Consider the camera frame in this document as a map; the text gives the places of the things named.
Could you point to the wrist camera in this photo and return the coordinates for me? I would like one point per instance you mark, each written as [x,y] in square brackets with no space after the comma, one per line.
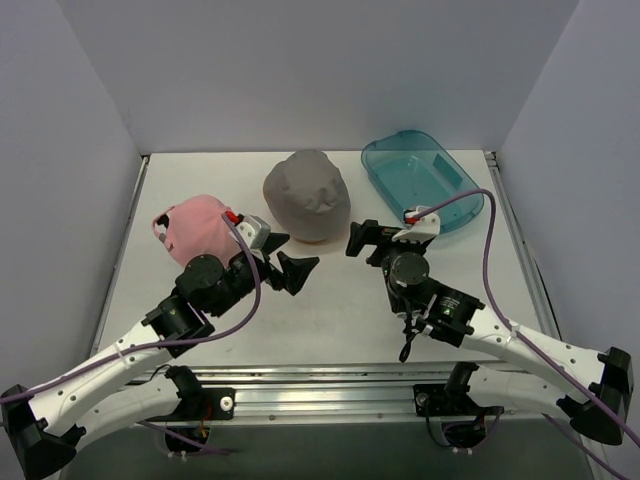
[418,229]
[252,229]

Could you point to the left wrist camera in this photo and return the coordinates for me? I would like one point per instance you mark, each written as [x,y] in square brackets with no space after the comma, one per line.
[252,229]

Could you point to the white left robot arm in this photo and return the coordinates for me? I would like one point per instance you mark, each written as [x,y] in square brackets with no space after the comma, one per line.
[48,426]

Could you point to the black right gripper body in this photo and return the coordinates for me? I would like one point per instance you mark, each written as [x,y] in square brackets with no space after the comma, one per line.
[379,243]

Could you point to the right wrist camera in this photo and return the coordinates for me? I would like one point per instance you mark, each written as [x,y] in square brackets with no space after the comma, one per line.
[418,229]

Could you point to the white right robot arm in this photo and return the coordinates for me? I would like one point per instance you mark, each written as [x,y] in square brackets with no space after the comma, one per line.
[589,388]

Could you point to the aluminium mounting rail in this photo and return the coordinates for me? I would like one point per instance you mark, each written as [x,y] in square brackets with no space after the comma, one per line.
[335,424]

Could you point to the grey bucket hat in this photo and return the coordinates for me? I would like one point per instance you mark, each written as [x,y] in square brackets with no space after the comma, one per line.
[306,192]

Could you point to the teal plastic basket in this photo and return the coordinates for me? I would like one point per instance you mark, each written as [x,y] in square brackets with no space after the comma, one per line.
[410,169]

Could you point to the light pink baseball cap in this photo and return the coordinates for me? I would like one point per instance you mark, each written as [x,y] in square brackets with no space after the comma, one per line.
[196,227]

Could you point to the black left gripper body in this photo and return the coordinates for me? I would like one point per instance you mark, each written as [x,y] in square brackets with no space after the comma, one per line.
[270,265]

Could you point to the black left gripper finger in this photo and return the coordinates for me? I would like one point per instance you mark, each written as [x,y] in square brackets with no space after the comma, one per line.
[296,271]
[266,244]

